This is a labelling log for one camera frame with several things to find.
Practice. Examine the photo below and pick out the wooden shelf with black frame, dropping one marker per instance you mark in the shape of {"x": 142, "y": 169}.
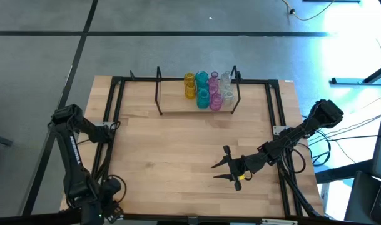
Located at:
{"x": 174, "y": 100}

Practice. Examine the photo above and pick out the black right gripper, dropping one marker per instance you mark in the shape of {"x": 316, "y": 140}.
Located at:
{"x": 245, "y": 164}

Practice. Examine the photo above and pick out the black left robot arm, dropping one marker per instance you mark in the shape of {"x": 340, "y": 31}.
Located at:
{"x": 74, "y": 156}

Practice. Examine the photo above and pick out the tall pink ribbed glass bottle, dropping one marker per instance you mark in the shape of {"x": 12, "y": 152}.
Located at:
{"x": 213, "y": 89}

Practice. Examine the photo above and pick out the yellow ribbed glass jar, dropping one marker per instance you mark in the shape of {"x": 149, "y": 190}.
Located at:
{"x": 189, "y": 78}

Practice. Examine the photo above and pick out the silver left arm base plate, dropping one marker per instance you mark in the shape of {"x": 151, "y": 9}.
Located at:
{"x": 99, "y": 124}

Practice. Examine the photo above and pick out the pink ringed glass vase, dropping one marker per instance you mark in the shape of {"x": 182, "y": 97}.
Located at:
{"x": 216, "y": 102}

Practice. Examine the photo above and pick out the small teal glass jar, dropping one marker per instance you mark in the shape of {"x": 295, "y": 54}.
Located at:
{"x": 201, "y": 78}

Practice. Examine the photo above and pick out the pink swirl glass vase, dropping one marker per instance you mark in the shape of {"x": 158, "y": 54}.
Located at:
{"x": 214, "y": 76}

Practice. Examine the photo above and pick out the black aluminium table frame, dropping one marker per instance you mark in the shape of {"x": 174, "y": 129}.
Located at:
{"x": 116, "y": 80}

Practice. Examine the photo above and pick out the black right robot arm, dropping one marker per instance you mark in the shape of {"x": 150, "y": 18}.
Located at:
{"x": 290, "y": 137}

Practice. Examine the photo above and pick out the teal ringed glass vase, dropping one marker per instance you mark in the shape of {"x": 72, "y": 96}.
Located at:
{"x": 203, "y": 100}

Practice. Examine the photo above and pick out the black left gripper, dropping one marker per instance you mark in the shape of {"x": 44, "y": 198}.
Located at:
{"x": 99, "y": 214}

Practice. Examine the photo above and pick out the clear glass vase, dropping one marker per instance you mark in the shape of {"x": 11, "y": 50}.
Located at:
{"x": 226, "y": 87}
{"x": 226, "y": 76}
{"x": 228, "y": 97}

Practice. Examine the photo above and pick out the silver aluminium profile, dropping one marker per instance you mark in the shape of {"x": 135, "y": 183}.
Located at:
{"x": 277, "y": 222}

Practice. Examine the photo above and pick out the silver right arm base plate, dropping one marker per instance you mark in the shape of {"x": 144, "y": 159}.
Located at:
{"x": 277, "y": 130}

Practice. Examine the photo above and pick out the yellow glass vase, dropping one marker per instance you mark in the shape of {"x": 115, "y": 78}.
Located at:
{"x": 190, "y": 92}

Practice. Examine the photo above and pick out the black desk foot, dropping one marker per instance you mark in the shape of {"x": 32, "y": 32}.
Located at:
{"x": 343, "y": 173}
{"x": 359, "y": 80}

